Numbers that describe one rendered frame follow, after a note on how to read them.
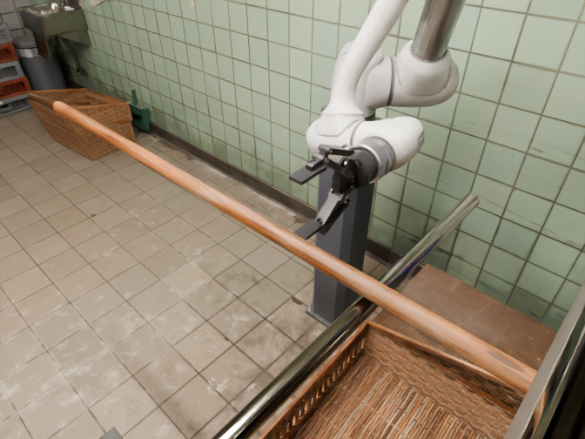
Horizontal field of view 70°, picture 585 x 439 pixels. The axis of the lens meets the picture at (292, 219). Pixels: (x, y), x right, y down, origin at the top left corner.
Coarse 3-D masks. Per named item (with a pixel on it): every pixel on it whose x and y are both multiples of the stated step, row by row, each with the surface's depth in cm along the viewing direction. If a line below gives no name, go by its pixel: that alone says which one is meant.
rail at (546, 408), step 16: (576, 336) 25; (576, 352) 23; (560, 368) 23; (576, 368) 23; (560, 384) 22; (576, 384) 22; (544, 400) 22; (560, 400) 21; (576, 400) 21; (544, 416) 21; (560, 416) 21; (576, 416) 21; (528, 432) 21; (544, 432) 20; (560, 432) 20; (576, 432) 20
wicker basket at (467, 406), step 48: (384, 336) 112; (336, 384) 114; (384, 384) 114; (432, 384) 107; (480, 384) 96; (288, 432) 100; (336, 432) 104; (384, 432) 104; (432, 432) 104; (480, 432) 103
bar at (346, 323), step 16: (464, 208) 79; (448, 224) 75; (432, 240) 72; (416, 256) 69; (400, 272) 66; (352, 304) 61; (368, 304) 61; (336, 320) 59; (352, 320) 58; (320, 336) 56; (336, 336) 56; (304, 352) 54; (320, 352) 54; (288, 368) 52; (304, 368) 52; (272, 384) 51; (288, 384) 51; (256, 400) 49; (272, 400) 49; (240, 416) 48; (256, 416) 48; (112, 432) 68; (224, 432) 46; (240, 432) 46
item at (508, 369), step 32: (96, 128) 100; (160, 160) 87; (192, 192) 81; (256, 224) 71; (320, 256) 64; (352, 288) 61; (384, 288) 58; (416, 320) 55; (480, 352) 51; (512, 384) 49
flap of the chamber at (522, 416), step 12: (576, 300) 31; (576, 312) 29; (564, 324) 29; (564, 336) 27; (552, 348) 28; (552, 360) 26; (540, 372) 26; (552, 372) 25; (540, 384) 25; (528, 396) 25; (540, 396) 23; (528, 408) 23; (516, 420) 24; (528, 420) 22; (516, 432) 22
